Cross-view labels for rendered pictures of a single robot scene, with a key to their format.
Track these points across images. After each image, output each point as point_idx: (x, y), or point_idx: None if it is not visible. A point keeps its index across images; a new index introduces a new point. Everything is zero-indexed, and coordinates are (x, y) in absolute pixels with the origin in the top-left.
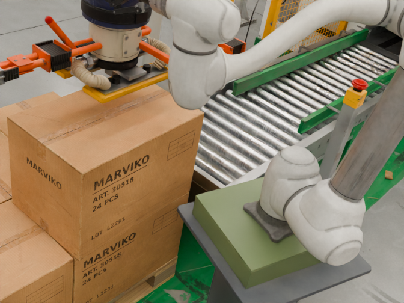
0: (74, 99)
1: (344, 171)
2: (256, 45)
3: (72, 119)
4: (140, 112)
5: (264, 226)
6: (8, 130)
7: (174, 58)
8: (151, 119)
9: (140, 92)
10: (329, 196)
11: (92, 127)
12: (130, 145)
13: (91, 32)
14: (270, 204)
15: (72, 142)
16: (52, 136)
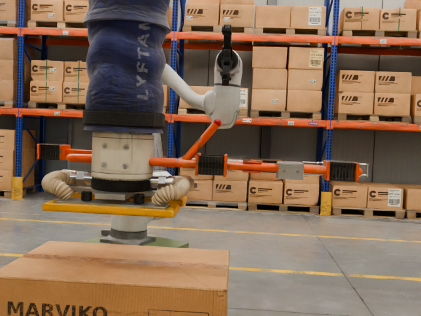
0: (126, 277)
1: (161, 157)
2: (190, 89)
3: (168, 268)
4: (96, 254)
5: (148, 239)
6: (226, 310)
7: (239, 93)
8: (103, 249)
9: (49, 261)
10: (167, 172)
11: (163, 261)
12: (161, 247)
13: (150, 152)
14: (150, 217)
15: (202, 260)
16: (211, 267)
